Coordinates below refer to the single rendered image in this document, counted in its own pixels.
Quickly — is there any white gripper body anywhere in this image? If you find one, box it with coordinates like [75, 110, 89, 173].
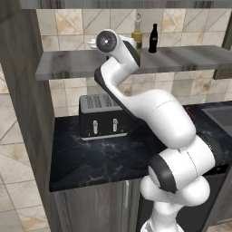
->
[87, 35, 138, 50]

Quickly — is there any yellow oil glass bottle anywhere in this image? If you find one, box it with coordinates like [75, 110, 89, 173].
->
[130, 13, 144, 57]

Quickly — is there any black condiment bottle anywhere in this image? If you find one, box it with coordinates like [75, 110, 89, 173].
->
[148, 23, 160, 54]

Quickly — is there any tall grey wood cabinet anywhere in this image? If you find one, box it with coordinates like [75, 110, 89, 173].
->
[0, 0, 60, 232]

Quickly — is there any grey wood cabinet door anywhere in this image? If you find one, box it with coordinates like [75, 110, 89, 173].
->
[123, 179, 143, 232]
[53, 180, 124, 232]

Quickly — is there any black and silver toaster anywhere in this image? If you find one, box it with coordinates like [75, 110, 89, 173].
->
[78, 92, 130, 141]

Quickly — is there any black dishwasher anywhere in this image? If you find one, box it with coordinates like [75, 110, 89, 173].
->
[135, 172, 227, 232]

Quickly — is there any grey wood wall cabinet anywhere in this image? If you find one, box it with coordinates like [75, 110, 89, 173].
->
[19, 0, 232, 10]

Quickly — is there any grey wood wall shelf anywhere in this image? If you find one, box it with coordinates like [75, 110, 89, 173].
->
[35, 44, 232, 82]

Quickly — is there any silver cabinet door handle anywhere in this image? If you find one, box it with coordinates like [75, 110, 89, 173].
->
[123, 179, 131, 209]

